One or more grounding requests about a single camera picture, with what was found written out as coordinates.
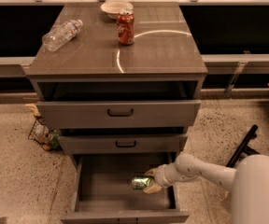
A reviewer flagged grey drawer cabinet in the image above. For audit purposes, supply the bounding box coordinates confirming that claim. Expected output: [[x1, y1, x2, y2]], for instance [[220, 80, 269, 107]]
[[25, 5, 208, 170]]

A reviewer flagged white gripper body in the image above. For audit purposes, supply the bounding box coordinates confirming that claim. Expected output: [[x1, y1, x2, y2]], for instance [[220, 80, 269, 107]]
[[154, 163, 180, 188]]

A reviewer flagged middle grey drawer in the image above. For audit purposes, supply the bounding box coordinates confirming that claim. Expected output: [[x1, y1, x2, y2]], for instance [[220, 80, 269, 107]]
[[59, 133, 187, 154]]

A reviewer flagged white bowl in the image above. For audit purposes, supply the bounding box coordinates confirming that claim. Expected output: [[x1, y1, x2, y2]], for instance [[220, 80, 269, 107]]
[[101, 1, 133, 20]]

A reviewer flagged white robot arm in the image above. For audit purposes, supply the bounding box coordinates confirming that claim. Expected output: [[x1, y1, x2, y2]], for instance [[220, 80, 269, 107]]
[[144, 153, 269, 224]]

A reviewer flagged black stand leg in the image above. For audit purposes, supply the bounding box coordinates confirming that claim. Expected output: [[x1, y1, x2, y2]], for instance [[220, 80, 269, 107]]
[[226, 124, 258, 168]]

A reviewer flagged top grey drawer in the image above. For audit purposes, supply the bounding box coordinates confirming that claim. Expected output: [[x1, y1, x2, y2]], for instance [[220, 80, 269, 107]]
[[37, 100, 201, 129]]

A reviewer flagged clear plastic water bottle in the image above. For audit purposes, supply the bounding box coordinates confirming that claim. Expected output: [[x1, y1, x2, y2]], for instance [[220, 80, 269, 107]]
[[42, 20, 83, 51]]

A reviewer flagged bottom grey drawer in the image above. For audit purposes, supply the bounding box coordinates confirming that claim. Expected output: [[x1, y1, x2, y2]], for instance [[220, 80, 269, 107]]
[[61, 153, 189, 224]]

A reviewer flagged wire basket with items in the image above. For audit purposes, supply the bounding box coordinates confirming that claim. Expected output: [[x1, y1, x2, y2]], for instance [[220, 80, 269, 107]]
[[28, 119, 60, 151]]

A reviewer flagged grey drawer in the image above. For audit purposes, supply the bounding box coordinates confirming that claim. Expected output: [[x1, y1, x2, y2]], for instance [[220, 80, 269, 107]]
[[61, 153, 189, 224], [59, 133, 187, 154], [37, 100, 201, 129]]

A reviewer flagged red soda can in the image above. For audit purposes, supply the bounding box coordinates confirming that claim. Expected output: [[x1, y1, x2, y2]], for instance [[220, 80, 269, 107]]
[[117, 8, 135, 45]]

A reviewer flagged green soda can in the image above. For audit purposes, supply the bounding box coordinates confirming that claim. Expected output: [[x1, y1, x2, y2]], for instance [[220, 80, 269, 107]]
[[132, 175, 154, 189]]

